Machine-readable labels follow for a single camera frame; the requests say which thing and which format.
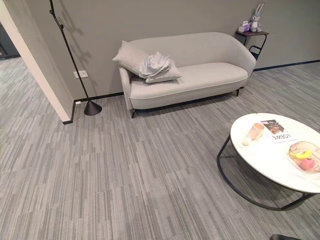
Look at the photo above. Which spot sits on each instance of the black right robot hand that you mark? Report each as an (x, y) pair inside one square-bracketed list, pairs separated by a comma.
[(282, 237)]

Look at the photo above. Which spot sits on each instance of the light grey sofa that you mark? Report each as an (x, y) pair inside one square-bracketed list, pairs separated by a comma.
[(200, 75)]

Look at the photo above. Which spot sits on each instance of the black coat rack stand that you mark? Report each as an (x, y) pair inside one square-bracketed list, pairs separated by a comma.
[(72, 57)]

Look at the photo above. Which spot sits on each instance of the pink peach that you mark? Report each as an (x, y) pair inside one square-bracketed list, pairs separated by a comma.
[(306, 164)]

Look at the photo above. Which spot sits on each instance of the round white coffee table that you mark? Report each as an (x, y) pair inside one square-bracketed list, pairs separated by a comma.
[(272, 155)]

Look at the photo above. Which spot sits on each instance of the yellow banana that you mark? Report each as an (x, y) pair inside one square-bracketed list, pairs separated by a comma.
[(302, 155)]

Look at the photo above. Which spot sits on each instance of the glass fruit bowl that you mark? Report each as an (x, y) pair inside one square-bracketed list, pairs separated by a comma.
[(303, 155)]

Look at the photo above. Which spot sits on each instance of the small cream round object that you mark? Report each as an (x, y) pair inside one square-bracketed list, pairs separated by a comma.
[(246, 142)]

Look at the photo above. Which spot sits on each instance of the Loewe magazine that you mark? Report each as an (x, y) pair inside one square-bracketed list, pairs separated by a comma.
[(278, 131)]

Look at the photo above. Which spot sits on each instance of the pink cup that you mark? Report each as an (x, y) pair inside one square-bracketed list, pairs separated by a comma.
[(255, 130)]

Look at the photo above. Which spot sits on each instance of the small grey cushion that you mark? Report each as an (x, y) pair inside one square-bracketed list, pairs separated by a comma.
[(166, 75)]

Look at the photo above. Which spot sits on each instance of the dark side table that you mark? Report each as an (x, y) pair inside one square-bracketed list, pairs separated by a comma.
[(252, 35)]

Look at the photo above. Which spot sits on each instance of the small purple white box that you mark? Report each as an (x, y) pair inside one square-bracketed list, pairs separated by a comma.
[(244, 27)]

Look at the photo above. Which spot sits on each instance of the white crumpled garment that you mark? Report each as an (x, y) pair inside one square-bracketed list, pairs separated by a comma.
[(155, 64)]

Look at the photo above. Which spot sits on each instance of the purple plush rabbit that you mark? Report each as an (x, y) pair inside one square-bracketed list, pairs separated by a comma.
[(256, 21)]

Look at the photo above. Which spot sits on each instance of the large grey cushion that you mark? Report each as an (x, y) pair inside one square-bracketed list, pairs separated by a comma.
[(128, 57)]

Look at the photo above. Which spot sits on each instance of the white floor socket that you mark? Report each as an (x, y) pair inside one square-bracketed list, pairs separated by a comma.
[(78, 102)]

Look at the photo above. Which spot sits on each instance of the white wall socket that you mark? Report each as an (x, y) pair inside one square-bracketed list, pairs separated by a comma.
[(80, 74)]

